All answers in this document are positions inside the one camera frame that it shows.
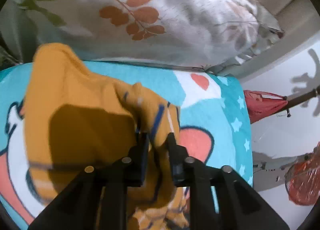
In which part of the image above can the yellow striped small shirt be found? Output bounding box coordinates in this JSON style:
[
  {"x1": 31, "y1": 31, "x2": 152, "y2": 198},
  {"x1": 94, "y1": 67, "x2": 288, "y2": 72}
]
[{"x1": 23, "y1": 43, "x2": 189, "y2": 229}]

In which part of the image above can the red mesh bag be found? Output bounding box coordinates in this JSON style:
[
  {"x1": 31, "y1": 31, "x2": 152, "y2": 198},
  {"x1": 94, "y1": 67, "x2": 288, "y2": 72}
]
[{"x1": 285, "y1": 143, "x2": 319, "y2": 206}]

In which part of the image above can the turquoise cartoon fleece blanket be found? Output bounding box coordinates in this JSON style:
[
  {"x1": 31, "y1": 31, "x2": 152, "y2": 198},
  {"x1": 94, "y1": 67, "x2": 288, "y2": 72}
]
[{"x1": 1, "y1": 61, "x2": 253, "y2": 229}]

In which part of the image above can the red cloth bag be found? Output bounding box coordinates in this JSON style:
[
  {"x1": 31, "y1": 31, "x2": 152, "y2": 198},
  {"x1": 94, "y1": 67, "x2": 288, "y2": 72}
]
[{"x1": 244, "y1": 90, "x2": 288, "y2": 124}]

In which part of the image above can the white floral leaf pillow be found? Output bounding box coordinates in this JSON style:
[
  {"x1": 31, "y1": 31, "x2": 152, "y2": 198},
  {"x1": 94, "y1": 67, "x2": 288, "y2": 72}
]
[{"x1": 13, "y1": 0, "x2": 284, "y2": 67}]

